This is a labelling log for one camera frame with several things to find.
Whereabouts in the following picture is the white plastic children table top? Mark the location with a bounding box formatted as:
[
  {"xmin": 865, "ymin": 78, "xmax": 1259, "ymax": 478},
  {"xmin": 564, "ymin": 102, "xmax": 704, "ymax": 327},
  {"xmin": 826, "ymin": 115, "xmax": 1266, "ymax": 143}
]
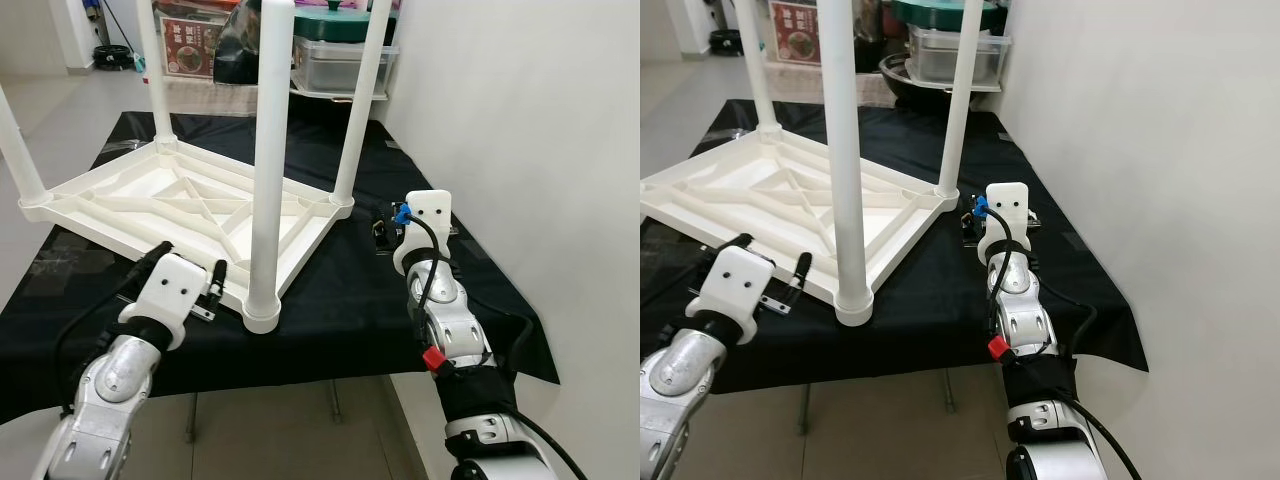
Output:
[
  {"xmin": 20, "ymin": 138, "xmax": 356, "ymax": 334},
  {"xmin": 640, "ymin": 128, "xmax": 959, "ymax": 328}
]

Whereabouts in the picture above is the black tablecloth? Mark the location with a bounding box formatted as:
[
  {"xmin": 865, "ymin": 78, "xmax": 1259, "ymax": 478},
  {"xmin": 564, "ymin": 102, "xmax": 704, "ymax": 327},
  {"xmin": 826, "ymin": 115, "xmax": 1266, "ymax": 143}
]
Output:
[
  {"xmin": 0, "ymin": 110, "xmax": 561, "ymax": 426},
  {"xmin": 640, "ymin": 98, "xmax": 1149, "ymax": 396}
]

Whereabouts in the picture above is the clear tape cross patch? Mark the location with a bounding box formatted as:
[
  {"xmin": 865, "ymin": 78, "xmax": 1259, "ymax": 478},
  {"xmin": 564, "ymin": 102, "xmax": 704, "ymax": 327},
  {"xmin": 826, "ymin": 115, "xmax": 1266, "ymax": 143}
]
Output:
[{"xmin": 25, "ymin": 240, "xmax": 116, "ymax": 291}]

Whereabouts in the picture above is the black wok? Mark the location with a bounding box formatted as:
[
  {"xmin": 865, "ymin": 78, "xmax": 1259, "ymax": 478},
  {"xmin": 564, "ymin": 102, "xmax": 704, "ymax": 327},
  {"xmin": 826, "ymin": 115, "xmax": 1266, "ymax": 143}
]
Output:
[{"xmin": 878, "ymin": 55, "xmax": 946, "ymax": 109}]

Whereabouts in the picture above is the beige patterned cloth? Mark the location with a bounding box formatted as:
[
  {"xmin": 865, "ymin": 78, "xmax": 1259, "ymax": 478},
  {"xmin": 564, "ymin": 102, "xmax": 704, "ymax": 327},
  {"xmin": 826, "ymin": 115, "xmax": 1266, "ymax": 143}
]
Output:
[
  {"xmin": 745, "ymin": 60, "xmax": 901, "ymax": 109},
  {"xmin": 140, "ymin": 75, "xmax": 261, "ymax": 116}
]

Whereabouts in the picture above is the clear plastic storage container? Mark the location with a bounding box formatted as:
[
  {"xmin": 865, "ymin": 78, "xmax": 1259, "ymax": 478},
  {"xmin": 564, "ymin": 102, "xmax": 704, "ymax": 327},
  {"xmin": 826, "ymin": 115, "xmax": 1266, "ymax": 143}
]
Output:
[
  {"xmin": 905, "ymin": 25, "xmax": 1011, "ymax": 91},
  {"xmin": 292, "ymin": 35, "xmax": 391, "ymax": 99}
]

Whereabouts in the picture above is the red printed carton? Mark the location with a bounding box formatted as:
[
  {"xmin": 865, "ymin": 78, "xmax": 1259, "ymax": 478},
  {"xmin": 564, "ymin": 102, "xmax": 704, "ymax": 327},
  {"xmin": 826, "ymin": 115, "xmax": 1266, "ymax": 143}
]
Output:
[
  {"xmin": 160, "ymin": 18, "xmax": 223, "ymax": 79},
  {"xmin": 770, "ymin": 0, "xmax": 821, "ymax": 66}
]

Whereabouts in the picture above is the green pot lid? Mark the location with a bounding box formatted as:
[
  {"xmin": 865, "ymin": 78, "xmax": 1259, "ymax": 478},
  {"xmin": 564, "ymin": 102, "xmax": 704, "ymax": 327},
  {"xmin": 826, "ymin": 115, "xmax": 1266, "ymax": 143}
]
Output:
[
  {"xmin": 292, "ymin": 0, "xmax": 396, "ymax": 43},
  {"xmin": 890, "ymin": 0, "xmax": 1001, "ymax": 29}
]

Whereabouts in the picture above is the black plastic bag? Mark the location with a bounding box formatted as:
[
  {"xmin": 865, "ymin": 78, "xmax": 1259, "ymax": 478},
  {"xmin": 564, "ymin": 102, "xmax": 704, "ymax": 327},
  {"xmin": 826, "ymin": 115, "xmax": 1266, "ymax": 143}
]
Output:
[
  {"xmin": 215, "ymin": 0, "xmax": 263, "ymax": 76},
  {"xmin": 855, "ymin": 0, "xmax": 886, "ymax": 61}
]

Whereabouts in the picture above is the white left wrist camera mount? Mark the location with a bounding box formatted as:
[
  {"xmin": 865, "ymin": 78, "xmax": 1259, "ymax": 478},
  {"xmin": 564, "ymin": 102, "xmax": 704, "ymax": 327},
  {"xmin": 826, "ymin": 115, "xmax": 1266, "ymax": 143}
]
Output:
[
  {"xmin": 692, "ymin": 245, "xmax": 776, "ymax": 346},
  {"xmin": 118, "ymin": 252, "xmax": 209, "ymax": 351}
]

